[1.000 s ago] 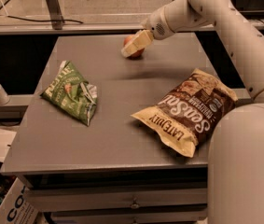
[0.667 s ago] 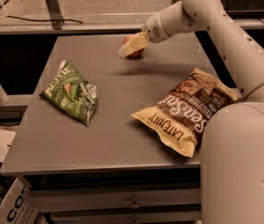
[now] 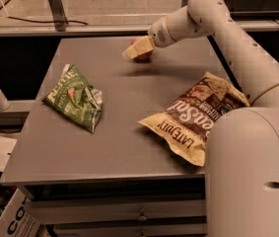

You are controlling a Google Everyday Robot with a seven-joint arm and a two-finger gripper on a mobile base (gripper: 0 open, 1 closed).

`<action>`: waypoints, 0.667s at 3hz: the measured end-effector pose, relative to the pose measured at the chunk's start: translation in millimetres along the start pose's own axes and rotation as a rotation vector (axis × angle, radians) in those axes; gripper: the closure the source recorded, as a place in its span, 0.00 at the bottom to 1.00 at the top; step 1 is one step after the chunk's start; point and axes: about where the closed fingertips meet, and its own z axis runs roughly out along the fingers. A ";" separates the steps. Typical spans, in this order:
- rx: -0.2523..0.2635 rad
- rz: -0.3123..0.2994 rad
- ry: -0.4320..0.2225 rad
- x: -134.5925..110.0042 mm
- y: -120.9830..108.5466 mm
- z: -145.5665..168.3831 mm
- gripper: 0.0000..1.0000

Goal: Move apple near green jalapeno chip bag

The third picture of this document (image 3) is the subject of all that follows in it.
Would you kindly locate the metal railing frame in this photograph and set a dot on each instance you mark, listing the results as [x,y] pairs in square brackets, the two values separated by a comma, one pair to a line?
[33,17]

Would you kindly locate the green jalapeno chip bag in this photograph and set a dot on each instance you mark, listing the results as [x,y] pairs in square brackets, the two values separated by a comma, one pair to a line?
[74,97]

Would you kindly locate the white cardboard box with lettering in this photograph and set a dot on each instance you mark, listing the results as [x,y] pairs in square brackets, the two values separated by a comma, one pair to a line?
[15,221]

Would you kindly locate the brown sea salt chip bag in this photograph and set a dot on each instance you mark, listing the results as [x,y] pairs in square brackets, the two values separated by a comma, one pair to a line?
[185,125]

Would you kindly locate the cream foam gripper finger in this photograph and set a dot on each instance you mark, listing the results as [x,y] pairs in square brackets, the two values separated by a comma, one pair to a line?
[130,51]

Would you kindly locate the red apple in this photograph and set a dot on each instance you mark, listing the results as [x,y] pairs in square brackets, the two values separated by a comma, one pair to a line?
[143,48]

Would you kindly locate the grey drawer cabinet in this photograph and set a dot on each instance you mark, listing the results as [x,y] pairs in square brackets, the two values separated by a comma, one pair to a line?
[120,180]

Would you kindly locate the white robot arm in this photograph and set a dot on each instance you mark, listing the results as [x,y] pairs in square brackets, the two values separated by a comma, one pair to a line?
[242,153]

